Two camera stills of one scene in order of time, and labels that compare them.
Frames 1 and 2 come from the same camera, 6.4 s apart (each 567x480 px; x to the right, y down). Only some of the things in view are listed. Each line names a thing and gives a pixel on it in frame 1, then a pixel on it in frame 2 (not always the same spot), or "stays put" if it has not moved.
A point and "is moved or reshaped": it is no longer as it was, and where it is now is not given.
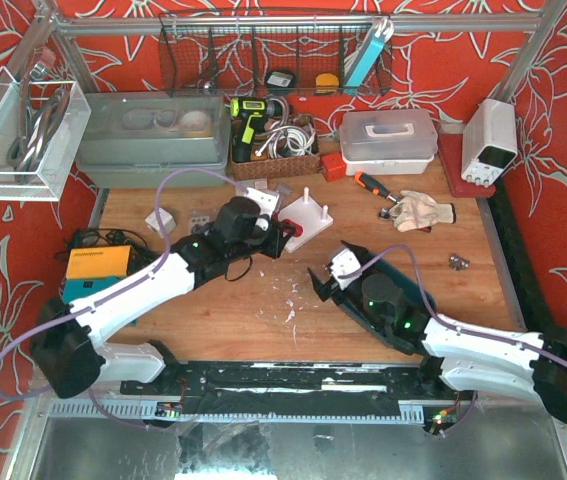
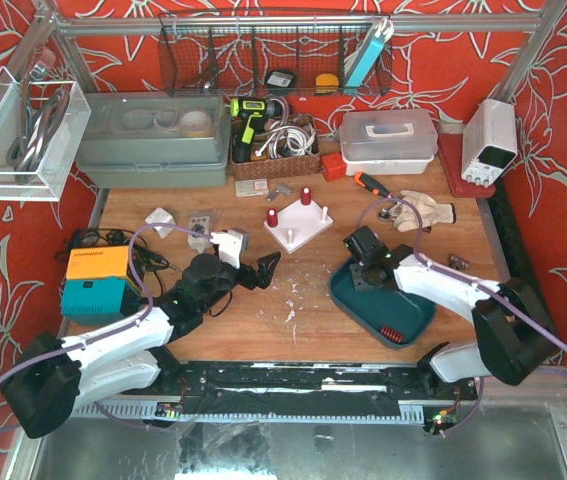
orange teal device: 92,269 stays put
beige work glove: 414,211 stays put
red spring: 298,228 is moved or reshaped
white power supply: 489,141 stays put
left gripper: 273,240 -> 248,275
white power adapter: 166,219 stays put
